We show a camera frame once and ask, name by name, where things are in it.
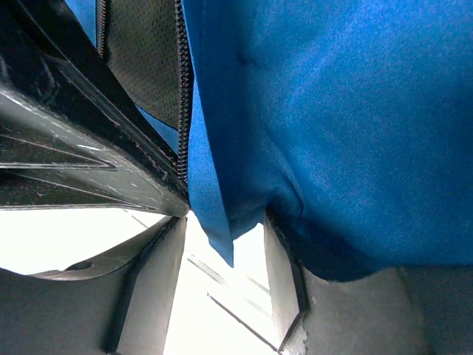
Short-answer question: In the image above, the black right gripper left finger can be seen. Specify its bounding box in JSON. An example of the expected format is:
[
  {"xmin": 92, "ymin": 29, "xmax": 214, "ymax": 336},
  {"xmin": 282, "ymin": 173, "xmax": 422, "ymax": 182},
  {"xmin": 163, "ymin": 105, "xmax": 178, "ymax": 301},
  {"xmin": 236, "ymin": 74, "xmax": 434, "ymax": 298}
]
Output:
[{"xmin": 1, "ymin": 217, "xmax": 187, "ymax": 354}]

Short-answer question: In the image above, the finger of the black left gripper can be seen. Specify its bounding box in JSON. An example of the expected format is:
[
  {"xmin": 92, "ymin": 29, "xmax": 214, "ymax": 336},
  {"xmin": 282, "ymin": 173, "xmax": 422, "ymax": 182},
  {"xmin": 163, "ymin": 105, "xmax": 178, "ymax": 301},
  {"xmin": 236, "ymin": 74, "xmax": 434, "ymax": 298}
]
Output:
[{"xmin": 1, "ymin": 1, "xmax": 189, "ymax": 217}]

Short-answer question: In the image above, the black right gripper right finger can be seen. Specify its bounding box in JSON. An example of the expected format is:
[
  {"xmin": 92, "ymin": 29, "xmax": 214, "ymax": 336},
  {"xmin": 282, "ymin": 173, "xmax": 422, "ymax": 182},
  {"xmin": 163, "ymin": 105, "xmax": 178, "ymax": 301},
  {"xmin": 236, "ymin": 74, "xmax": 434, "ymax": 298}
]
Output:
[{"xmin": 263, "ymin": 212, "xmax": 472, "ymax": 354}]

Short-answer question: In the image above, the blue and black jacket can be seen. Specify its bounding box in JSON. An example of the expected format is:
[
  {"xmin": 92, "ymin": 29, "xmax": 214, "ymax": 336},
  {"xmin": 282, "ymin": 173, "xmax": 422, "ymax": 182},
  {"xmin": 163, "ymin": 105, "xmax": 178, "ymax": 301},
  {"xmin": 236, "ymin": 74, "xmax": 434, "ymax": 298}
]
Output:
[{"xmin": 69, "ymin": 1, "xmax": 472, "ymax": 281}]

